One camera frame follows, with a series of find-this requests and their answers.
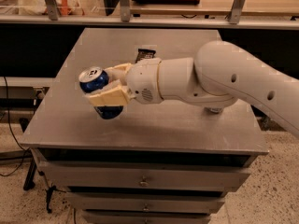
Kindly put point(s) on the grey metal shelf rail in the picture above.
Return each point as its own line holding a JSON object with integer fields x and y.
{"x": 153, "y": 22}

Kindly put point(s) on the grey drawer cabinet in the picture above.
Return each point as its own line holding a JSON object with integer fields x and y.
{"x": 191, "y": 157}

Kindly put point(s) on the silver energy drink can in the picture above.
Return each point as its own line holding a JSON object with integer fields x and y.
{"x": 214, "y": 110}

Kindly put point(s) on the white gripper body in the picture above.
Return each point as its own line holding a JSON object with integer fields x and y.
{"x": 144, "y": 79}

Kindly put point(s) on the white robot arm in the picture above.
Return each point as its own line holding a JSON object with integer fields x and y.
{"x": 216, "y": 77}

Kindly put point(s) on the black stand leg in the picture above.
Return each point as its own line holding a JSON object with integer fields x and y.
{"x": 29, "y": 180}

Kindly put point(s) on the orange white plastic bag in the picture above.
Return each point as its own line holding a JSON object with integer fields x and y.
{"x": 38, "y": 7}

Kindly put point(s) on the blue pepsi can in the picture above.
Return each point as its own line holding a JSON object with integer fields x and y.
{"x": 93, "y": 79}

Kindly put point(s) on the top drawer brass knob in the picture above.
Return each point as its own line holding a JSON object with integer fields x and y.
{"x": 143, "y": 182}

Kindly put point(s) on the black snack bar wrapper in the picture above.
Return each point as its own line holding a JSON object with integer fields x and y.
{"x": 145, "y": 54}

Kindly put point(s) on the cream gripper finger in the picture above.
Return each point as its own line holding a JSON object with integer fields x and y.
{"x": 113, "y": 94}
{"x": 118, "y": 72}

